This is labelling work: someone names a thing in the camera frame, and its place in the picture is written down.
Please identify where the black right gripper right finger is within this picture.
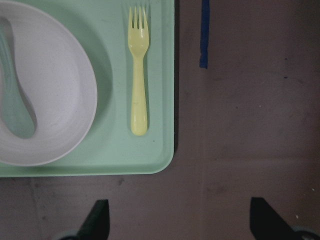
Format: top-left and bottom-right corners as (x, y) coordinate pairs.
(249, 197), (302, 240)

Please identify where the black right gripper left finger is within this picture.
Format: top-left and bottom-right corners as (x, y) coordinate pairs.
(76, 199), (110, 240)

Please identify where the teal plastic spoon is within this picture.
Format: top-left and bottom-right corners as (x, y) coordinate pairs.
(0, 16), (37, 139)

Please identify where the beige round plate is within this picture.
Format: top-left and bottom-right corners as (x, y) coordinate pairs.
(0, 0), (98, 166)

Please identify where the yellow plastic fork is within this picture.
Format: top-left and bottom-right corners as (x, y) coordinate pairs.
(127, 6), (150, 136)

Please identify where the light green tray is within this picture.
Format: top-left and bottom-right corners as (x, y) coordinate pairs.
(0, 0), (177, 177)

